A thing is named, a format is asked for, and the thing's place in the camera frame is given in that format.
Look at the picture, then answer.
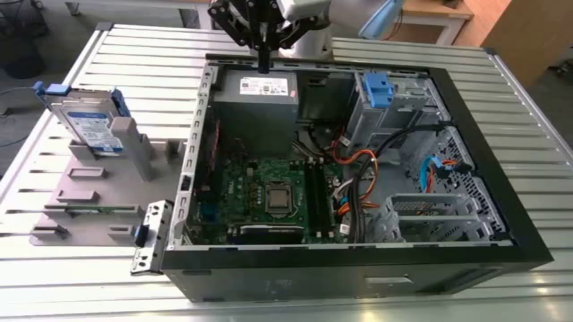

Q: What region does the black chair castor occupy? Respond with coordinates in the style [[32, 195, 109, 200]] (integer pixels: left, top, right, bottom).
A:
[[548, 58, 573, 80]]

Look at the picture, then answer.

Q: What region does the black cable bundle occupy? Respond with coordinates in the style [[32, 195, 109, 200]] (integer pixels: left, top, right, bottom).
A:
[[349, 122, 456, 243]]

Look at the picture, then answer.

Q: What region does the black open PC case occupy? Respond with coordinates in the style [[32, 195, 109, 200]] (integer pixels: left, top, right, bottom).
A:
[[159, 52, 556, 301]]

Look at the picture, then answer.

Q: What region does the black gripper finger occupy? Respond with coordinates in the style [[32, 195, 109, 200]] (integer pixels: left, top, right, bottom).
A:
[[265, 15, 333, 73], [209, 1, 266, 73]]

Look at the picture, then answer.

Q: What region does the blue VGA port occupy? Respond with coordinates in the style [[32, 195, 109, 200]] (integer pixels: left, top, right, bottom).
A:
[[199, 203, 222, 223]]

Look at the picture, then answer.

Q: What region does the wooden top desk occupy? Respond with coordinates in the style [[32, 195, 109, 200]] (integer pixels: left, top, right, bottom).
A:
[[393, 0, 476, 46]]

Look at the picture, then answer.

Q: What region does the yellow black wire bundle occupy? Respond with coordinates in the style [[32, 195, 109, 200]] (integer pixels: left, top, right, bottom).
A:
[[291, 139, 317, 158]]

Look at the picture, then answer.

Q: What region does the metal card retention bracket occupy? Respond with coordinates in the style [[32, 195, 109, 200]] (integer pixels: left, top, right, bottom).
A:
[[130, 199, 177, 276]]

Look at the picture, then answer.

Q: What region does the black graphics card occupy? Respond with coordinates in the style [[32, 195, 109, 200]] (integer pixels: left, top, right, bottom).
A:
[[227, 223, 306, 245]]

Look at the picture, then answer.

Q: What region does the wooden cabinet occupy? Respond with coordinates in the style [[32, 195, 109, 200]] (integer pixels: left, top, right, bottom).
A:
[[481, 0, 573, 89]]

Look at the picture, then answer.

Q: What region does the grey parts rack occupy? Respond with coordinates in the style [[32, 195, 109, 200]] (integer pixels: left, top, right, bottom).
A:
[[28, 117, 189, 248]]

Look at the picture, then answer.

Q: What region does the grey power supply unit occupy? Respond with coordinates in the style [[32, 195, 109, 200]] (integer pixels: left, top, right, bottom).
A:
[[210, 70, 301, 158]]

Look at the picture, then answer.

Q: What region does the green motherboard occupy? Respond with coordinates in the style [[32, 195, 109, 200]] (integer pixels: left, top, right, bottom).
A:
[[191, 156, 356, 245]]

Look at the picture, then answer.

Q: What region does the metal disk bay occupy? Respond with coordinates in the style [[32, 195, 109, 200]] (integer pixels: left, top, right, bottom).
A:
[[380, 193, 509, 243]]

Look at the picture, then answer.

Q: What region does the blue data wire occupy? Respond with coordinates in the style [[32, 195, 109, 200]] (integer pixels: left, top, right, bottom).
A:
[[420, 154, 449, 195]]

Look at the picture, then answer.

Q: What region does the power wire with black connector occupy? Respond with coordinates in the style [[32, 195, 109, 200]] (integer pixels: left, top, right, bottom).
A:
[[432, 159, 476, 194]]

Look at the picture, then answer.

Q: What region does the hard disk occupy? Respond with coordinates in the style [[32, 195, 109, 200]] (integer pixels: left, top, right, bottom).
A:
[[34, 82, 131, 157]]

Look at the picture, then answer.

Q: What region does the CPU socket with metal cover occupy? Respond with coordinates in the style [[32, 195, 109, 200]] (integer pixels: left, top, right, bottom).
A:
[[263, 180, 301, 217]]

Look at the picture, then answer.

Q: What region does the white metal desk frame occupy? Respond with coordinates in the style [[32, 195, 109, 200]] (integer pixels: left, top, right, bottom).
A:
[[178, 0, 215, 32]]

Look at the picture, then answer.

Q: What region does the metal optical drive cage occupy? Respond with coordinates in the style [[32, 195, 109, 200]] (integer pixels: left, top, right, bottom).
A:
[[346, 69, 453, 150]]

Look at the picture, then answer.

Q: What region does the silver CPU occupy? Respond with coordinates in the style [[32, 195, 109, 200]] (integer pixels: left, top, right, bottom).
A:
[[269, 188, 291, 207]]

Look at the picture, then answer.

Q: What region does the blue drive cage latch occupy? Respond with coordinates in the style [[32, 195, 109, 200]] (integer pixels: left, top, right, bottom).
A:
[[362, 72, 396, 109]]

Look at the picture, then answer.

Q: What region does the black waste bin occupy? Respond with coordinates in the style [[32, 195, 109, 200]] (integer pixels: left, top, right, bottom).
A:
[[0, 42, 48, 80]]

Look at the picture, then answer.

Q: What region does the orange red yellow wire bundle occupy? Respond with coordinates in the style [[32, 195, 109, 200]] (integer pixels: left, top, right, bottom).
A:
[[333, 149, 382, 217]]

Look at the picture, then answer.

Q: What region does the black RAM slot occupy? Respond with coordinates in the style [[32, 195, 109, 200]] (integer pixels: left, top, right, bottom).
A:
[[310, 159, 325, 237], [317, 159, 330, 237], [321, 159, 336, 237], [306, 159, 320, 237]]

